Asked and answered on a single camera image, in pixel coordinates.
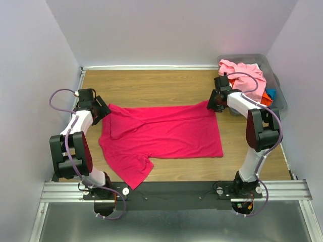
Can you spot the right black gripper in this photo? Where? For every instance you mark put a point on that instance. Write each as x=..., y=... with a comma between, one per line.
x=212, y=100

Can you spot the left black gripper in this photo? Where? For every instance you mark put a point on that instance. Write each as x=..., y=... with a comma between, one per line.
x=101, y=110

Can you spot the magenta t-shirt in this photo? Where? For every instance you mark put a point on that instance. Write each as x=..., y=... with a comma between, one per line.
x=131, y=136

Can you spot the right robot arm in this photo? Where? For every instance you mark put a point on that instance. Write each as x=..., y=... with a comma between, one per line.
x=263, y=135

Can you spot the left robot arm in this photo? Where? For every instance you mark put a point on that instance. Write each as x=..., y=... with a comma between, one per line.
x=71, y=157

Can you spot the light pink t-shirt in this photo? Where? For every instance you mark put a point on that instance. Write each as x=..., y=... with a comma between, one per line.
x=245, y=77

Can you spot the orange t-shirt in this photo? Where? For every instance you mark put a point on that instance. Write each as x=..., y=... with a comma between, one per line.
x=266, y=99

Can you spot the teal t-shirt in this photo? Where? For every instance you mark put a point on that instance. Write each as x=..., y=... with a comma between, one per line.
x=271, y=93

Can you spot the clear plastic bin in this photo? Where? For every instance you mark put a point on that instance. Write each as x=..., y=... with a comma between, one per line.
x=272, y=81

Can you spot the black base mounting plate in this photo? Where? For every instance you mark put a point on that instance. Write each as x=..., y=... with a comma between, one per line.
x=221, y=195

